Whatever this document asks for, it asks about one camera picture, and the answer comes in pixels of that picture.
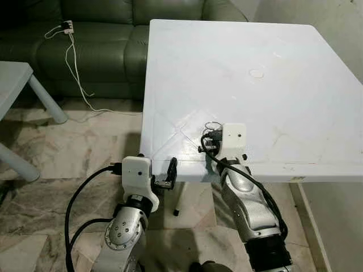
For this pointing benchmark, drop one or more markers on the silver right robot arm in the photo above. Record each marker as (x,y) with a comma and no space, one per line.
(249,209)

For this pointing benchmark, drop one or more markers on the white table leg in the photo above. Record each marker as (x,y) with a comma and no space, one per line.
(179,198)

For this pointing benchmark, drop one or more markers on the dark green leather sofa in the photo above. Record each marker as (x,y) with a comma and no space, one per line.
(102,56)

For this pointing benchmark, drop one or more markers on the white power strip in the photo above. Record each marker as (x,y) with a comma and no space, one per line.
(68,26)

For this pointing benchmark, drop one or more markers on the grey side table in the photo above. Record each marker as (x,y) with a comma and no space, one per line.
(11,79)

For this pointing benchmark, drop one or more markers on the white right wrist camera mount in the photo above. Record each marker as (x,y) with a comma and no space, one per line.
(233,139)

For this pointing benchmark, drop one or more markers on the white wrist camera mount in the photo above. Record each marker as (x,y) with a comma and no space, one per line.
(233,139)
(136,175)

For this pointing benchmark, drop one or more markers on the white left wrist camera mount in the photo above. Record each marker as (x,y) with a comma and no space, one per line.
(136,175)

